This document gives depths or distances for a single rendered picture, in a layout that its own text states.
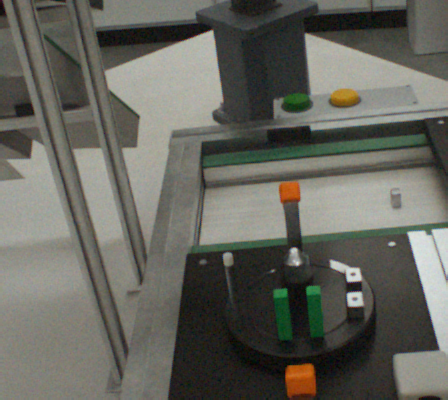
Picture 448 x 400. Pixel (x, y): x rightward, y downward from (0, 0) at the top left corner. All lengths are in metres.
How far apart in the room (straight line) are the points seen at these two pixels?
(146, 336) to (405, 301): 0.25
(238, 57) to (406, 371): 0.70
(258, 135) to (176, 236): 0.24
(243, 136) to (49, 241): 0.32
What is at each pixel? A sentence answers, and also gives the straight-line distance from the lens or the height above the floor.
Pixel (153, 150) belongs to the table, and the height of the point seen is 0.86.
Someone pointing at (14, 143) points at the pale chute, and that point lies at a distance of 1.04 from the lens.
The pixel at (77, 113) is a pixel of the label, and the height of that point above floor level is 1.11.
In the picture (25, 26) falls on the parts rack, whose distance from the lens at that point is 0.65.
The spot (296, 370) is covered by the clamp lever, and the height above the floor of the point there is 1.07.
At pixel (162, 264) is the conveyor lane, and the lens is 0.85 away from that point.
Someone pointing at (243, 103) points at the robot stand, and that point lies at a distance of 1.26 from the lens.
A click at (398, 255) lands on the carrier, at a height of 0.97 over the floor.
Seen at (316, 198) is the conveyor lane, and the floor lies 0.92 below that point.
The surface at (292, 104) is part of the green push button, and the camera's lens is 1.12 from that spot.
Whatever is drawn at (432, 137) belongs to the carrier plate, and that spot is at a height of 0.97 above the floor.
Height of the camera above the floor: 1.46
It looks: 30 degrees down
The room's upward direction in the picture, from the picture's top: 9 degrees counter-clockwise
